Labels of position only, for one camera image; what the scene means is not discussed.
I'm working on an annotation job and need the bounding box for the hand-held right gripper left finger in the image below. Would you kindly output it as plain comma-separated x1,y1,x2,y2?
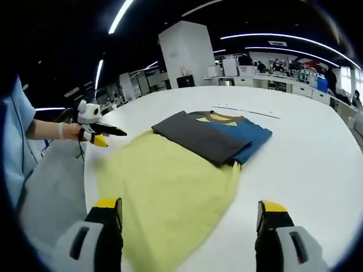
55,197,124,272

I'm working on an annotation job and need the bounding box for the blue storage bin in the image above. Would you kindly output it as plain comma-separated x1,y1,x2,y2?
316,75,328,92

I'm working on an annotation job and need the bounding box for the row of white cabinets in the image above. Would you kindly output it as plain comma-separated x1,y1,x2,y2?
204,75,358,114

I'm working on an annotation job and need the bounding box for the white storage crate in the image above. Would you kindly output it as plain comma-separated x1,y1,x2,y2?
237,65,255,77

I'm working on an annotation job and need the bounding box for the yellow garment with coloured sleeves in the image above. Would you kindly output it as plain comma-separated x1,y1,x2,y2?
96,110,273,270

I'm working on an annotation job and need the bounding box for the grey mesh office chair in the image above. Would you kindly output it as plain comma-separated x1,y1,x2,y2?
19,135,88,250

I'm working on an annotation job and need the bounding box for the black box-shaped appliance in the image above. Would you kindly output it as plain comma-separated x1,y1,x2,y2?
177,75,196,89

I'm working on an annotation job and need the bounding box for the person's left hand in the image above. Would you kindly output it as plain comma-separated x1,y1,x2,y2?
58,121,86,142

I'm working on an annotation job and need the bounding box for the white template board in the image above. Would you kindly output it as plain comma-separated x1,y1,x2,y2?
212,105,281,119

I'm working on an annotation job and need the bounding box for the person in blue coat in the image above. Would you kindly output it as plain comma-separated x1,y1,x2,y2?
1,75,39,210

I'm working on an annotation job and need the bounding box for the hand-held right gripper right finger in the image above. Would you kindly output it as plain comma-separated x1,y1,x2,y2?
254,199,330,272

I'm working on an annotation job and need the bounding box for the thin black neck cable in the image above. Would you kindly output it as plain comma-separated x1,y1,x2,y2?
12,95,26,174

